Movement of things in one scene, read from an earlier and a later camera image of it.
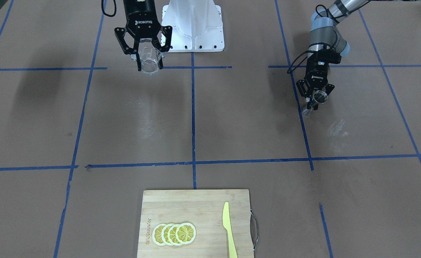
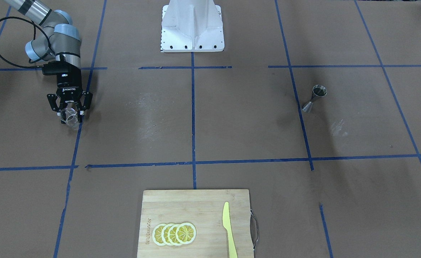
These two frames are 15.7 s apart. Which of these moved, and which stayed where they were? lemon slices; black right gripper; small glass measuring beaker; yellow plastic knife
Moved: black right gripper; small glass measuring beaker
Stayed: yellow plastic knife; lemon slices
